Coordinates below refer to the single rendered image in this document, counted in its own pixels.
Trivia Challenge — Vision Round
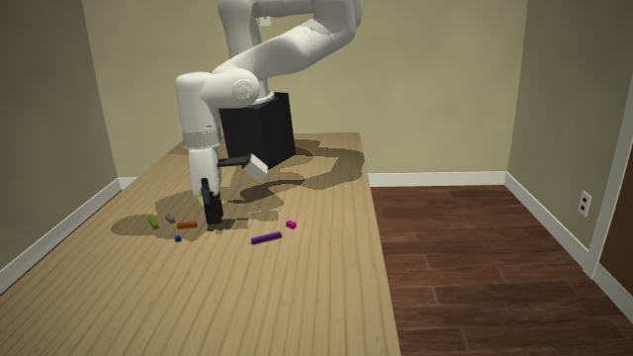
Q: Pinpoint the purple rod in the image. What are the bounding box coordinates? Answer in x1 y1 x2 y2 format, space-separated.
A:
251 231 282 245

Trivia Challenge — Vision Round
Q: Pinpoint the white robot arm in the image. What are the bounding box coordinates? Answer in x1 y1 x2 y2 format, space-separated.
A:
175 0 362 182

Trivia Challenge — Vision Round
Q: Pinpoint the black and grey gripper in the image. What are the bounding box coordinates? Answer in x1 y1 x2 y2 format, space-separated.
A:
184 140 224 224

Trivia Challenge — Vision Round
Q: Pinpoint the orange rectangular bar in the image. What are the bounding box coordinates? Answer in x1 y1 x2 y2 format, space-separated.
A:
177 222 197 229

